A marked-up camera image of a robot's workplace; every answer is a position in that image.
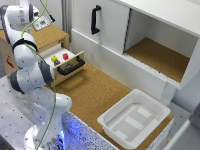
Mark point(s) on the white sliding door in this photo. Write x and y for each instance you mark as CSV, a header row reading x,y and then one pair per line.
x,y
111,26

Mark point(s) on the pink block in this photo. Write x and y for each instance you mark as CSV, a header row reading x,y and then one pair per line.
x,y
65,56

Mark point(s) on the wooden drawer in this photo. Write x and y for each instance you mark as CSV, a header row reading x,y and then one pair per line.
x,y
71,75

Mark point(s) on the white cabinet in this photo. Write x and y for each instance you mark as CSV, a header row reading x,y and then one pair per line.
x,y
153,56

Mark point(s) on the yellow block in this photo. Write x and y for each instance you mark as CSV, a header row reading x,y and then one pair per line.
x,y
54,58

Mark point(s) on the wooden drawer box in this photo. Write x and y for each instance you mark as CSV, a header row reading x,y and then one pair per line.
x,y
50,36

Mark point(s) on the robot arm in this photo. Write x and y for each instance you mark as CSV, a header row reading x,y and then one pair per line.
x,y
30,76

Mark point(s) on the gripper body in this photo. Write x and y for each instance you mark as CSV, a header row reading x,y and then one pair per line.
x,y
42,23

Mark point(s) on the white plastic box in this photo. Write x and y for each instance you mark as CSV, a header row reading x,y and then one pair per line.
x,y
133,121

